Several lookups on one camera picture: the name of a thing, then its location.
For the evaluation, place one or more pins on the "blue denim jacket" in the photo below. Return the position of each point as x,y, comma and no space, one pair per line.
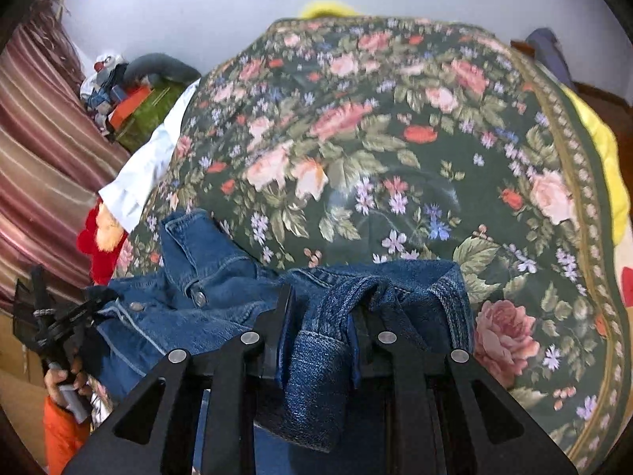
312,416

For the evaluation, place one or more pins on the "white stuffed toy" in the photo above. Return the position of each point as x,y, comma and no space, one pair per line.
96,91

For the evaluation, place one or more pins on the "orange left sleeve forearm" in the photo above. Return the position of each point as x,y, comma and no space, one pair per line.
63,436

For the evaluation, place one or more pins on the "dark floral bedspread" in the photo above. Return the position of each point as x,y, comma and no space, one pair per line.
370,139

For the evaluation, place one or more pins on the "red plush toy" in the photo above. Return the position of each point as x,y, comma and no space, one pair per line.
101,240

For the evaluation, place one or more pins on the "striped maroon curtain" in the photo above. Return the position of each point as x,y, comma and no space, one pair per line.
53,157

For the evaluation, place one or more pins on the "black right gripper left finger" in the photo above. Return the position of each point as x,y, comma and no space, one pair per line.
194,410

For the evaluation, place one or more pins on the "white folded shirt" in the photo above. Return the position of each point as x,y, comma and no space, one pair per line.
125,197

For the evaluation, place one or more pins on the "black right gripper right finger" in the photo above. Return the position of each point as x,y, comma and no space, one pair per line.
444,413

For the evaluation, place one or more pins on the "left hand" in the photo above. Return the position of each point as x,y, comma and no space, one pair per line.
56,377

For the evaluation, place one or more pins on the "wooden headboard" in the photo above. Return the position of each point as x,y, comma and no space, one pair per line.
613,109

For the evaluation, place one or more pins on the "yellow blanket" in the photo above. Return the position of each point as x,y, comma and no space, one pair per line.
602,136

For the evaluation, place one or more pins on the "beige plush blanket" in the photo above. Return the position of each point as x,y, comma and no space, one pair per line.
623,262

